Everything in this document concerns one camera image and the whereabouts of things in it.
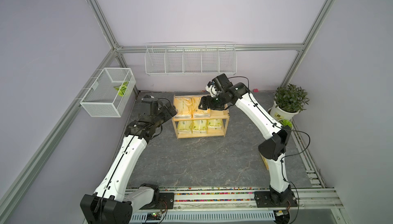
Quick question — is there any orange tissue pack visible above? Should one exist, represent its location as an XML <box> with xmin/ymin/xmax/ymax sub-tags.
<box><xmin>260</xmin><ymin>154</ymin><xmax>269</xmax><ymax>171</ymax></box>
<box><xmin>174</xmin><ymin>97</ymin><xmax>192</xmax><ymax>119</ymax></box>
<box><xmin>192</xmin><ymin>96</ymin><xmax>210</xmax><ymax>118</ymax></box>

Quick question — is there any wooden two-tier shelf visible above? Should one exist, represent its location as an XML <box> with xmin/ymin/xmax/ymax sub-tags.
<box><xmin>172</xmin><ymin>95</ymin><xmax>230</xmax><ymax>139</ymax></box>

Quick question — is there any green tissue pack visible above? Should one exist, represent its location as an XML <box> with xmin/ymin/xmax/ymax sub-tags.
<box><xmin>207</xmin><ymin>119</ymin><xmax>223</xmax><ymax>130</ymax></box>
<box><xmin>177</xmin><ymin>120</ymin><xmax>193</xmax><ymax>134</ymax></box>
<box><xmin>192</xmin><ymin>120</ymin><xmax>207</xmax><ymax>134</ymax></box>

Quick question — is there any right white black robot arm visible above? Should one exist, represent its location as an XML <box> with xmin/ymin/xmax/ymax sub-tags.
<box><xmin>198</xmin><ymin>74</ymin><xmax>293</xmax><ymax>205</ymax></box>

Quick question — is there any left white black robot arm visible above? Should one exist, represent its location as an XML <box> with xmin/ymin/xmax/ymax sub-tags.
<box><xmin>80</xmin><ymin>95</ymin><xmax>177</xmax><ymax>224</ymax></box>

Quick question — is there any green leaf toy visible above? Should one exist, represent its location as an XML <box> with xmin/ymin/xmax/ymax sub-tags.
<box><xmin>114</xmin><ymin>81</ymin><xmax>129</xmax><ymax>97</ymax></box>

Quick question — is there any large potted green plant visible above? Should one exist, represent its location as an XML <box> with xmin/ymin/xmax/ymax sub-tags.
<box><xmin>269</xmin><ymin>84</ymin><xmax>310</xmax><ymax>121</ymax></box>

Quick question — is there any small potted succulent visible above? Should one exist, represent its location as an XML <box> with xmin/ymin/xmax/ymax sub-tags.
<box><xmin>279</xmin><ymin>119</ymin><xmax>293</xmax><ymax>129</ymax></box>

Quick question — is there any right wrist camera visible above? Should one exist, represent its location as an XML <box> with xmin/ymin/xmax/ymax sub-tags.
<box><xmin>206</xmin><ymin>81</ymin><xmax>218</xmax><ymax>97</ymax></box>

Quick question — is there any long white wire wall basket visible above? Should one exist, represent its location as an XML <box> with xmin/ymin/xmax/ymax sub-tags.
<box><xmin>144</xmin><ymin>42</ymin><xmax>237</xmax><ymax>75</ymax></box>

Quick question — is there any white wire side basket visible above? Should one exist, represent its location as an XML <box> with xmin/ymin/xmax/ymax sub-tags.
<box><xmin>80</xmin><ymin>68</ymin><xmax>136</xmax><ymax>118</ymax></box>

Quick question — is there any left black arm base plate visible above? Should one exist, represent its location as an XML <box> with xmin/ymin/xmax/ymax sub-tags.
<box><xmin>141</xmin><ymin>192</ymin><xmax>175</xmax><ymax>210</ymax></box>

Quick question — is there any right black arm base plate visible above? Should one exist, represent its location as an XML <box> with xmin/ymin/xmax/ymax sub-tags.
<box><xmin>254</xmin><ymin>189</ymin><xmax>298</xmax><ymax>209</ymax></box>

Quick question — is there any aluminium front rail frame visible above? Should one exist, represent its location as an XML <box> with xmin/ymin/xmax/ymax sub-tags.
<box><xmin>125</xmin><ymin>171</ymin><xmax>351</xmax><ymax>224</ymax></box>

